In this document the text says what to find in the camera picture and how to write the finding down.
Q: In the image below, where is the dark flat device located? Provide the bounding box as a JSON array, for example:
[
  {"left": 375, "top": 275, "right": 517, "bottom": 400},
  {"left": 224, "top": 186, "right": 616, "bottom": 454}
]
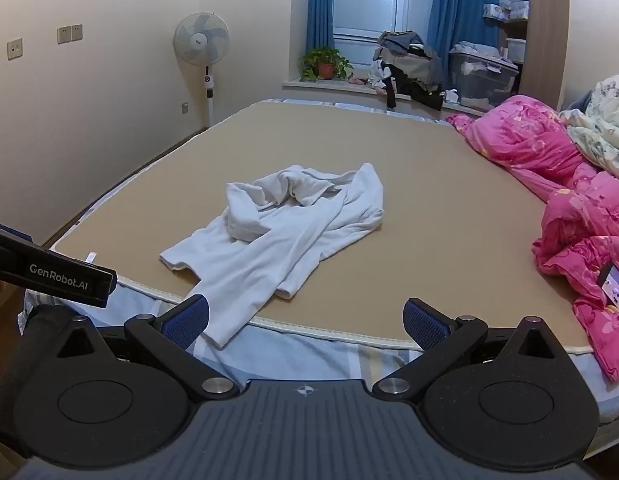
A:
[{"left": 598, "top": 260, "right": 619, "bottom": 318}]

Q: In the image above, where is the potted green plant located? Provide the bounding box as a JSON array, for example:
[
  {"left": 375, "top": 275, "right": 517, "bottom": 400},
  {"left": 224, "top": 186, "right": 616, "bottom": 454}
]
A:
[{"left": 299, "top": 46, "right": 355, "bottom": 82}]

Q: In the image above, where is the stack of white boxes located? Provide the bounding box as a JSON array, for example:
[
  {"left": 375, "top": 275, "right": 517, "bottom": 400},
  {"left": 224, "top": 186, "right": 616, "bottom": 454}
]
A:
[{"left": 483, "top": 0, "right": 530, "bottom": 22}]

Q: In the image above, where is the clear plastic storage box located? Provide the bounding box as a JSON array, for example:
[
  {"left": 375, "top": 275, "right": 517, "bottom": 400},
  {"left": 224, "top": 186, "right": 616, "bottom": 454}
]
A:
[{"left": 448, "top": 42, "right": 520, "bottom": 111}]

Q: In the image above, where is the white long-sleeve shirt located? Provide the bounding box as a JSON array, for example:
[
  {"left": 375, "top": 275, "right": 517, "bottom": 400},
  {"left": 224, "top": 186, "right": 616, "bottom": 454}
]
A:
[{"left": 159, "top": 162, "right": 386, "bottom": 348}]

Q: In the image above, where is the pink floral quilt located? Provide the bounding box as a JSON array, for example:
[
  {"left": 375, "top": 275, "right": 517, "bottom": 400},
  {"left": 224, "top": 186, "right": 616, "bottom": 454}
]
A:
[{"left": 447, "top": 95, "right": 619, "bottom": 383}]

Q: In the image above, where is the window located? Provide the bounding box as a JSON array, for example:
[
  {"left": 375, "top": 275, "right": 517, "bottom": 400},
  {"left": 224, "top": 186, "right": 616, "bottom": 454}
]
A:
[{"left": 334, "top": 0, "right": 433, "bottom": 68}]

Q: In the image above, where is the white floral quilt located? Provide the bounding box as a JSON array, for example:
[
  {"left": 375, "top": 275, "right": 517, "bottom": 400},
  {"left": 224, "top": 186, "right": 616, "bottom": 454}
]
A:
[{"left": 559, "top": 72, "right": 619, "bottom": 181}]

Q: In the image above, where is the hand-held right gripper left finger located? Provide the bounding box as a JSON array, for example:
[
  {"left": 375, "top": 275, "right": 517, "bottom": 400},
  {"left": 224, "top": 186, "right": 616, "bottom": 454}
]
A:
[{"left": 54, "top": 294, "right": 240, "bottom": 402}]

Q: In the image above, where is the bed with striped sheet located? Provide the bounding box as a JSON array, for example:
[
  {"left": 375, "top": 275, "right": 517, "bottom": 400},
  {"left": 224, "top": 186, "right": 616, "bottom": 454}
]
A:
[{"left": 16, "top": 97, "right": 619, "bottom": 426}]

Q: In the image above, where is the white standing fan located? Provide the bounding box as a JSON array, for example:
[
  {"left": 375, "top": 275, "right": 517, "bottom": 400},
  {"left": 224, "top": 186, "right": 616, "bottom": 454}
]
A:
[{"left": 172, "top": 11, "right": 231, "bottom": 128}]

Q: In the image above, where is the pile of dark clothes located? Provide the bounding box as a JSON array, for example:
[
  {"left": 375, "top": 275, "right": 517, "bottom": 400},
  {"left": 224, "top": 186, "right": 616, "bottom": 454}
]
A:
[{"left": 367, "top": 30, "right": 445, "bottom": 110}]

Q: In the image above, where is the wooden shelf cabinet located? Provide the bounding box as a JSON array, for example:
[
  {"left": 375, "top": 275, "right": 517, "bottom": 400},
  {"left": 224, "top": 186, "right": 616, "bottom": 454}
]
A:
[{"left": 499, "top": 0, "right": 570, "bottom": 111}]

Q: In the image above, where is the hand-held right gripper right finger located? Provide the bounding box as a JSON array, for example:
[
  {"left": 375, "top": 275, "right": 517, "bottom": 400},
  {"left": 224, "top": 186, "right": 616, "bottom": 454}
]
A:
[{"left": 372, "top": 297, "right": 557, "bottom": 401}]

